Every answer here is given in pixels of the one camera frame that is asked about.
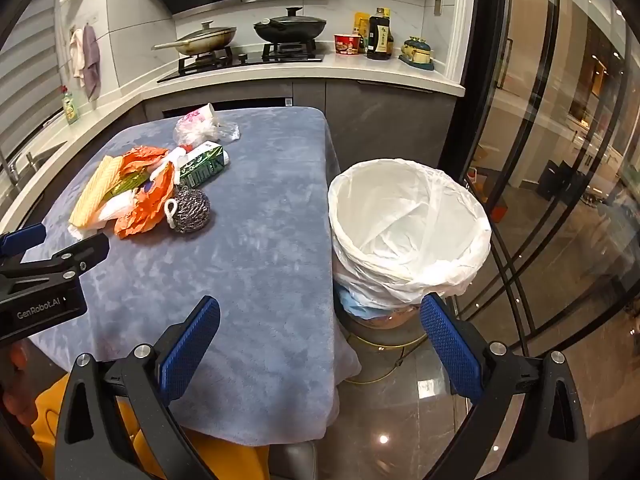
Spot green dish soap bottle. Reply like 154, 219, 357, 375
60, 86, 81, 125

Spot black gas stove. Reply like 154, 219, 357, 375
156, 42, 325, 84

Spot steel wool scrubber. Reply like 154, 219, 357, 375
165, 187, 212, 234

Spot white hanging towel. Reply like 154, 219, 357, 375
68, 28, 87, 89

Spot green seasoning jar set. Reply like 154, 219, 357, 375
399, 36, 435, 71

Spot yellow cable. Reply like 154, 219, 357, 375
345, 332, 426, 387

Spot trash bin with white liner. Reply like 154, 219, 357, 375
327, 158, 494, 333

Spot yellow ribbed sponge cloth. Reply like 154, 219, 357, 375
68, 155, 124, 229

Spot orange plastic bag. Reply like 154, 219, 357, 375
114, 172, 177, 239

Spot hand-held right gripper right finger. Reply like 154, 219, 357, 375
420, 293, 591, 480

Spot beige frying pan with lid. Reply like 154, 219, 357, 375
152, 20, 238, 56

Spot orange printed wrapper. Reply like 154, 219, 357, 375
121, 145, 171, 179

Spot dark soy sauce bottle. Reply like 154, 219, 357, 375
367, 8, 394, 61

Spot pink printed paper cup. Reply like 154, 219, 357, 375
176, 102, 221, 133

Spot yellow seasoning packet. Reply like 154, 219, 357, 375
354, 12, 370, 51

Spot metal faucet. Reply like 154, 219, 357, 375
0, 152, 24, 187

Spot person's left hand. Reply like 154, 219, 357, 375
0, 344, 32, 428

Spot light green paper box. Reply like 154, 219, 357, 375
107, 174, 151, 197

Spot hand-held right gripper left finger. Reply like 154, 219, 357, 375
54, 295, 221, 480

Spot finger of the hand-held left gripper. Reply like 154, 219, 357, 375
0, 223, 47, 259
0, 232, 111, 290

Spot glass sliding door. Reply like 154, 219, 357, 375
462, 0, 640, 361

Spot grey kitchen cabinet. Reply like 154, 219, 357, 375
144, 79, 457, 173

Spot black wok with lid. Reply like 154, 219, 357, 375
253, 7, 328, 44

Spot clear plastic bag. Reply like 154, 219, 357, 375
173, 112, 241, 149

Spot white plastic bag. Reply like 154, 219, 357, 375
67, 190, 137, 242

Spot red instant noodle cup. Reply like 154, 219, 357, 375
334, 33, 364, 55

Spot white window blinds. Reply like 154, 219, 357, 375
0, 0, 67, 157

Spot purple hanging towel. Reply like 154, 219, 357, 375
81, 24, 102, 101

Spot dark green drink carton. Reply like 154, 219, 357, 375
178, 141, 231, 189

